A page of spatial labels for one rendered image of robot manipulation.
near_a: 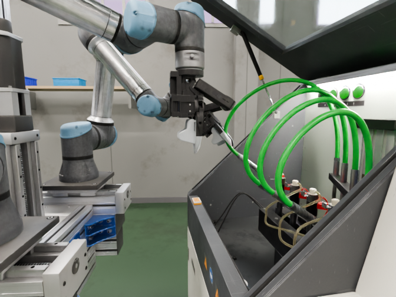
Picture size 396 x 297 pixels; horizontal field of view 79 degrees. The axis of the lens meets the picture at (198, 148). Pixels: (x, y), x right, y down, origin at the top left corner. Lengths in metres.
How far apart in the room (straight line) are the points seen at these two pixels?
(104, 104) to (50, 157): 2.91
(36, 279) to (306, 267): 0.52
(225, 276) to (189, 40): 0.54
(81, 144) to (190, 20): 0.65
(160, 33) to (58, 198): 0.78
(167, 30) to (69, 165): 0.68
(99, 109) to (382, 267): 1.05
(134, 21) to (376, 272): 0.66
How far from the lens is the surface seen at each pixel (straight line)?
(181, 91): 0.62
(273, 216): 0.84
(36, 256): 0.72
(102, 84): 1.15
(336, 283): 0.57
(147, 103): 0.86
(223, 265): 0.64
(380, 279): 0.56
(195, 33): 0.64
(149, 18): 0.59
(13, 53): 0.91
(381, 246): 0.56
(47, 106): 3.95
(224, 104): 0.63
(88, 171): 1.08
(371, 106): 0.96
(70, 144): 1.06
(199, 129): 0.61
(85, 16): 0.69
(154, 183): 3.64
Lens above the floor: 1.31
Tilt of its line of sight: 8 degrees down
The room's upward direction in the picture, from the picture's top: straight up
